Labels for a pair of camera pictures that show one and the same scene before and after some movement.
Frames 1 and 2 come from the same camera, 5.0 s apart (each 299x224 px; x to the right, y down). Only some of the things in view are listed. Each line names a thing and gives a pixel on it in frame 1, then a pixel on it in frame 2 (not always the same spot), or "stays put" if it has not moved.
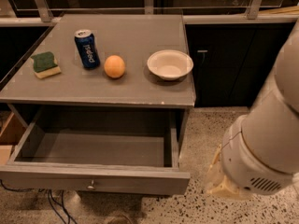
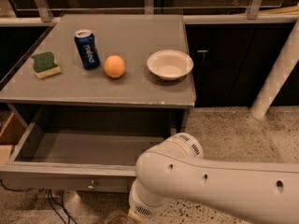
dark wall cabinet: x=232 y=63 stays put
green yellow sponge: x=45 y=65 stays put
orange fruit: x=114 y=66 stays put
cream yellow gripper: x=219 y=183 → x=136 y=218
